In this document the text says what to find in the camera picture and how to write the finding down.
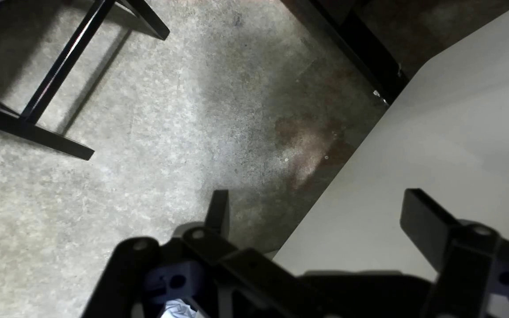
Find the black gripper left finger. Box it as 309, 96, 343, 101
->
81, 189, 329, 318

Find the white table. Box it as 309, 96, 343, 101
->
271, 0, 509, 283

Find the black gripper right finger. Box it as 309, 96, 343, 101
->
400, 188, 509, 318

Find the black furniture leg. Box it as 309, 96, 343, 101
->
279, 0, 412, 108

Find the black metal stand frame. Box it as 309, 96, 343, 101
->
0, 0, 172, 163

